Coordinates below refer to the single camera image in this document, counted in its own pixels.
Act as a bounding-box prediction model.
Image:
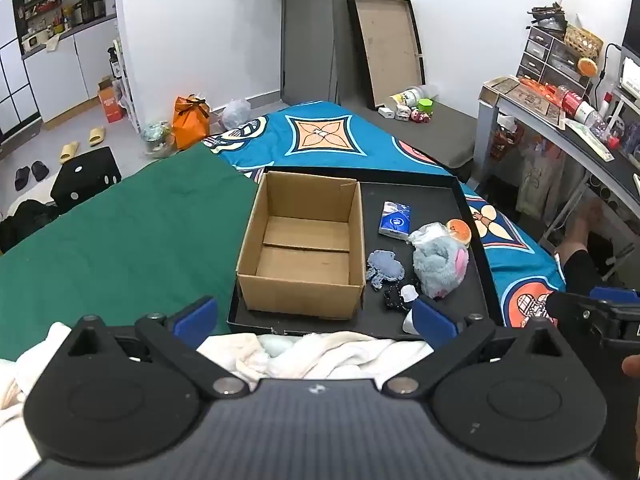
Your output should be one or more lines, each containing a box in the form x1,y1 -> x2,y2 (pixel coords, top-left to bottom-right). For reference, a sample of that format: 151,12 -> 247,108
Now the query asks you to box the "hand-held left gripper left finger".
65,296 -> 251,397

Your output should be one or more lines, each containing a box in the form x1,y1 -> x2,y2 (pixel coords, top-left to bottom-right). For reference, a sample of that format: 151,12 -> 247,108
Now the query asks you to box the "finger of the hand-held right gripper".
544,291 -> 618,332
589,286 -> 640,306

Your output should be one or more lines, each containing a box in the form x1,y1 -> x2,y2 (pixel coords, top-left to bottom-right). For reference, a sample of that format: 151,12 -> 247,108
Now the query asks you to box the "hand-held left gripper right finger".
382,296 -> 568,397

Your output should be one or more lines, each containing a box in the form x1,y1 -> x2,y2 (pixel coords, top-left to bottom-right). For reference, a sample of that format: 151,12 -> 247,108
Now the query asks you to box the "black fabric toy white patch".
383,280 -> 421,313

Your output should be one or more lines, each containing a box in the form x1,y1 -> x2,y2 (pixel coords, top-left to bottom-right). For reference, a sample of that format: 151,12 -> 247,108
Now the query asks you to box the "grey plush toy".
407,222 -> 471,301

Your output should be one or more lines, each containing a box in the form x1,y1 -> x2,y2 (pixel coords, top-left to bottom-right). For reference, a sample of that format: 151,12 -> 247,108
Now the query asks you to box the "orange round plush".
445,218 -> 472,248

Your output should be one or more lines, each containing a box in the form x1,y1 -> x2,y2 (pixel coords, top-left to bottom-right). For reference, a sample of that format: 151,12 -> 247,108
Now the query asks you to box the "brown cardboard box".
235,170 -> 367,321

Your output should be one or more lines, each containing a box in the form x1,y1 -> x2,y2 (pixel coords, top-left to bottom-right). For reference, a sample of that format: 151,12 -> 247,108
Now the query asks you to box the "black shallow tray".
226,165 -> 503,342

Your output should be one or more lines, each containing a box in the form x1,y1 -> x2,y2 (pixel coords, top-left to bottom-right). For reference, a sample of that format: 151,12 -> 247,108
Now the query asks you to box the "person's leg in black shorts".
555,197 -> 608,293

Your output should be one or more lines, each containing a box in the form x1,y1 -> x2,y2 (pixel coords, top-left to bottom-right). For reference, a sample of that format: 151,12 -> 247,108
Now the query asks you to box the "small grey-blue plush piece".
366,250 -> 406,290

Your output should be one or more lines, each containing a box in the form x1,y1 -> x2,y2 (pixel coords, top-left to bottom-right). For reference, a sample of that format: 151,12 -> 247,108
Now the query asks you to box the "green blanket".
0,147 -> 266,361

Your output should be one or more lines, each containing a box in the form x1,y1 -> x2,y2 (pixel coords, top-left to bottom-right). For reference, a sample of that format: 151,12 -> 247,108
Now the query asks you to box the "blue tissue pack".
378,201 -> 412,240

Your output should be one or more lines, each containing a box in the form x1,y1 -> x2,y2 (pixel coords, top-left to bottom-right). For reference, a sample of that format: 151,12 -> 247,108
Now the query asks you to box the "white fluffy cloth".
0,321 -> 436,466

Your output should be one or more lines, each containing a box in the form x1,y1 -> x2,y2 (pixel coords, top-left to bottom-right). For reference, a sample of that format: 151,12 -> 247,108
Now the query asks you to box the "white printed tote bag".
515,137 -> 568,221

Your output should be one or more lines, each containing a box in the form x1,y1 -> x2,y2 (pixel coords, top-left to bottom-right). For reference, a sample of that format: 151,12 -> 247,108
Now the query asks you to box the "red hanging bag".
490,125 -> 523,161

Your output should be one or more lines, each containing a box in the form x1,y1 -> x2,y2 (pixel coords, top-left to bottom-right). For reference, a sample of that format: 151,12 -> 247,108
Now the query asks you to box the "black dice stool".
50,146 -> 122,209

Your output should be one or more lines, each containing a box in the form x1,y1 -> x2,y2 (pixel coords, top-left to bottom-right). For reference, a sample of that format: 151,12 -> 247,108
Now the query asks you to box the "clear plastic bag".
140,121 -> 176,158

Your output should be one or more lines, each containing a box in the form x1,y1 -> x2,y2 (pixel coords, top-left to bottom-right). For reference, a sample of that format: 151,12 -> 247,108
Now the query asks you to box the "black bag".
0,199 -> 61,255

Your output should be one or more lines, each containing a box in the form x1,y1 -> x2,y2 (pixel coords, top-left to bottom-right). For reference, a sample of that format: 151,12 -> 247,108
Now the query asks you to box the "orange gift bag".
172,95 -> 211,151

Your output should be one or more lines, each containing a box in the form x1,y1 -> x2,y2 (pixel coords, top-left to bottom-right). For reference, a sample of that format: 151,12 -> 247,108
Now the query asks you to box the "grey folding mattress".
332,0 -> 478,171

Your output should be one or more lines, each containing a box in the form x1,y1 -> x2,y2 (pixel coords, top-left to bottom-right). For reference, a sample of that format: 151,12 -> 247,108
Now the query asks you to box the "red white can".
556,85 -> 596,121

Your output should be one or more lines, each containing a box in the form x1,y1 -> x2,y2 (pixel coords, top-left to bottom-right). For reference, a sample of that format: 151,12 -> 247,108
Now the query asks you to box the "white plastic bag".
220,98 -> 252,131

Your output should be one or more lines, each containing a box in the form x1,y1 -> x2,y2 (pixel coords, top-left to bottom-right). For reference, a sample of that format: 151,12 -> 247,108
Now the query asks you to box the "brown cardboard board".
487,76 -> 566,128

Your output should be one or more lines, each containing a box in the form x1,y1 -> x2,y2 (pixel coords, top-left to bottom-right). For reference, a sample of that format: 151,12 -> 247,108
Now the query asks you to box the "blue patterned bedsheet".
202,100 -> 568,328

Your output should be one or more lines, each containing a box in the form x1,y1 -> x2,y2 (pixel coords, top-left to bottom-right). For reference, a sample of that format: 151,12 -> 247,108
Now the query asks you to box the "orange cardboard box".
97,76 -> 126,123

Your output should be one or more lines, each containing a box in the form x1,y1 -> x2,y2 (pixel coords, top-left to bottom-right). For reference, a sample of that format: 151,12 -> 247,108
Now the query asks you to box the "yellow label bottle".
390,86 -> 438,108

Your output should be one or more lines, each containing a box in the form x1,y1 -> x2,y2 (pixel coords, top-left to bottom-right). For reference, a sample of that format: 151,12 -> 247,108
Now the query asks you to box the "white shelf rack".
107,37 -> 141,133

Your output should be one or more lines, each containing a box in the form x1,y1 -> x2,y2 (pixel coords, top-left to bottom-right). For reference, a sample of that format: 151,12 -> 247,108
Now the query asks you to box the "grey drawer organizer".
516,25 -> 588,86

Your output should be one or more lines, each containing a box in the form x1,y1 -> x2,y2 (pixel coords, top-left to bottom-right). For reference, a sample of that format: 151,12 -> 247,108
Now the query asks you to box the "wicker basket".
564,24 -> 604,60

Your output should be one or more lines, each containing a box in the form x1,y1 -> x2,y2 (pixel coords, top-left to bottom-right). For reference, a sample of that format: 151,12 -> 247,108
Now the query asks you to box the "computer monitor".
621,0 -> 640,61

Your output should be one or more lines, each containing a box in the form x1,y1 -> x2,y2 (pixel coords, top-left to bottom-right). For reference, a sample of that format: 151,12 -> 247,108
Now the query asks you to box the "white kitchen cabinet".
22,15 -> 126,123

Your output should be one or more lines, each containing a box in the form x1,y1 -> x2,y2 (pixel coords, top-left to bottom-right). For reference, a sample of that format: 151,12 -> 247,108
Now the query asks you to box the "black tray lid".
346,0 -> 427,111

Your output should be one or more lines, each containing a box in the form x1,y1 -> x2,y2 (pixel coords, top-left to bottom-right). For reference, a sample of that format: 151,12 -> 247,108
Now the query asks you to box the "black framed sliding door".
0,0 -> 43,161

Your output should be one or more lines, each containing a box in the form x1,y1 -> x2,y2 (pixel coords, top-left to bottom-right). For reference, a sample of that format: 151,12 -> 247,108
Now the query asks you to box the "grey door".
280,0 -> 401,106

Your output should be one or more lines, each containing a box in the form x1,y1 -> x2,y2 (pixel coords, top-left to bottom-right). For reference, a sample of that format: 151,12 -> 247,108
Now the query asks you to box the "shelf of kitchen jars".
12,0 -> 118,58

